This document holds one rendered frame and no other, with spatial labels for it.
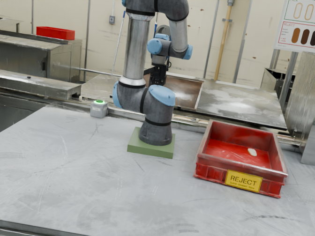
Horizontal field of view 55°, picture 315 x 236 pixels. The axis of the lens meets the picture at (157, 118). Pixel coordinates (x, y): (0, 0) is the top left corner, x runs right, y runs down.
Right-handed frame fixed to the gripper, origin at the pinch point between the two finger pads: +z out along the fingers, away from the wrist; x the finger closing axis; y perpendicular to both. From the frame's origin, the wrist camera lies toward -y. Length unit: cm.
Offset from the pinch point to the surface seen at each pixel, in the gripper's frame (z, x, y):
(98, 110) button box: 7.6, -17.0, -23.4
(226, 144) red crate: 11, -20, 45
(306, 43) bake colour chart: -41, 76, 92
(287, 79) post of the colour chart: -13, 77, 87
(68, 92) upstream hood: 4.2, -7.1, -45.6
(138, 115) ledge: 8.8, -9.5, -3.2
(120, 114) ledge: 10.3, -9.5, -13.3
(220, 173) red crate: 7, -61, 42
